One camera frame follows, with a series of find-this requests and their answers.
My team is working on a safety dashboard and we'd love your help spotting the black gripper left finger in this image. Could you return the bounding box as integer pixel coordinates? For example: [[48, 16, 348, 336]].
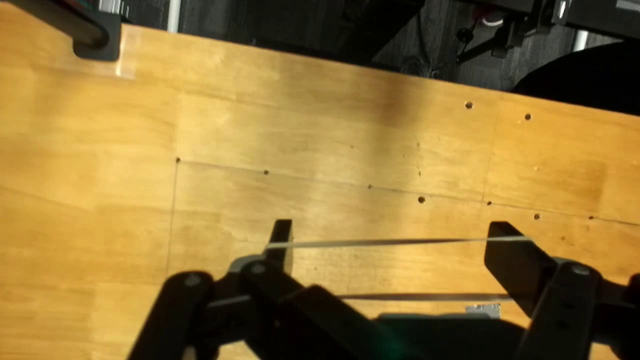
[[127, 218, 403, 360]]

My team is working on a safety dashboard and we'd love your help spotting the black table clamp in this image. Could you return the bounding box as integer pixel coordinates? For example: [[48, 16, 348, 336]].
[[13, 0, 124, 65]]

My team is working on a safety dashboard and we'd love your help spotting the white vertical pole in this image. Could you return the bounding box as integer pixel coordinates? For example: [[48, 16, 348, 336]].
[[165, 0, 185, 34]]

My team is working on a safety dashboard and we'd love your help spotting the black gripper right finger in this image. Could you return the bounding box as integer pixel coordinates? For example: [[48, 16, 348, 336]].
[[483, 220, 640, 360]]

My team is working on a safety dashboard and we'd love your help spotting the black round seat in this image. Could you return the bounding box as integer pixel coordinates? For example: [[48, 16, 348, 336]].
[[510, 38, 640, 121]]

